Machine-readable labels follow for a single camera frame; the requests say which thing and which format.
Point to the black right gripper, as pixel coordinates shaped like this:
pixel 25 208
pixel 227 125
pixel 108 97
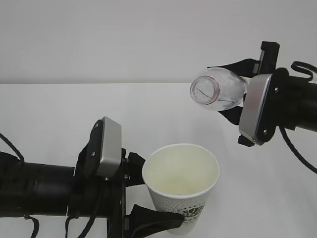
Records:
pixel 245 68

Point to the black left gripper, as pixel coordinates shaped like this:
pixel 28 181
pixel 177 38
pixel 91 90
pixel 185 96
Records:
pixel 142 222

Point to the clear water bottle red label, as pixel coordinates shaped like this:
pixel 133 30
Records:
pixel 218 89

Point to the white paper cup green logo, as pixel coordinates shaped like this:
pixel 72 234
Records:
pixel 179 178

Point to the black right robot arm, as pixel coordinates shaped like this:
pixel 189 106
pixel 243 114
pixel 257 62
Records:
pixel 291 101

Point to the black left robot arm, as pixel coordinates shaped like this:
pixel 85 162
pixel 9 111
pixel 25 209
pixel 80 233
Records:
pixel 94 188

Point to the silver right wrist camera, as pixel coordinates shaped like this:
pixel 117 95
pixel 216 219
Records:
pixel 253 107

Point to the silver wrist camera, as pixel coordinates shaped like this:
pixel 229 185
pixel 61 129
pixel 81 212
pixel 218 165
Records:
pixel 111 148
pixel 253 107

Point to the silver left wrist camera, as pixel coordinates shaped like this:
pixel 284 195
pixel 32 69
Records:
pixel 111 148

